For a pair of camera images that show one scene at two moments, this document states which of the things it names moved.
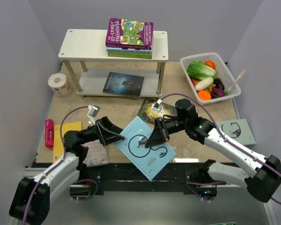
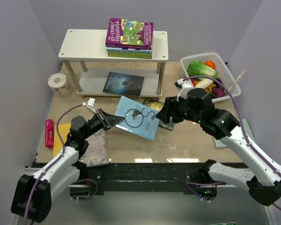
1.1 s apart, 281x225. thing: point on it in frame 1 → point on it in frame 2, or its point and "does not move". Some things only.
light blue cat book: x=152 y=160 → x=140 y=119
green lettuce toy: x=197 y=70 does not move
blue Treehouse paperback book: x=113 y=49 does not move
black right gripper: x=158 y=136 → x=172 y=105
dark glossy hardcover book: x=126 y=85 does not move
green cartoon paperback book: x=133 y=55 does not move
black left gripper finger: x=105 y=122 → x=110 y=120
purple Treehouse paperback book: x=128 y=34 does not move
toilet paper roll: x=60 y=85 does not move
